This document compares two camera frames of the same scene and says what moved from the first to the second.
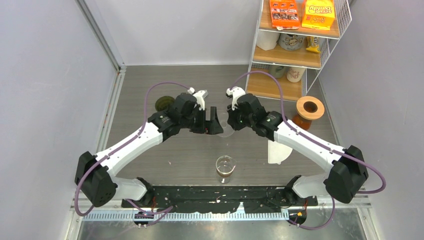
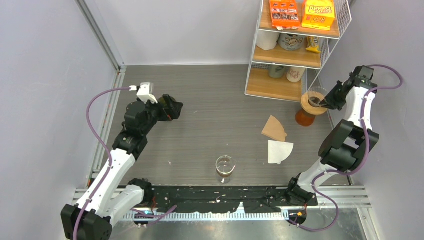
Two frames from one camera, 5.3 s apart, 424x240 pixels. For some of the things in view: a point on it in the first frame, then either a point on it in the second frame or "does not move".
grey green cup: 277,71 does not move
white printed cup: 294,74 does not move
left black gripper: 211,127 → 172,111
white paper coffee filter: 277,152 does not move
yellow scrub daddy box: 319,14 does not move
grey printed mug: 290,42 does not move
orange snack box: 284,13 does not move
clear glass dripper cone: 228,130 → 316,95
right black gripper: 232,121 → 331,104
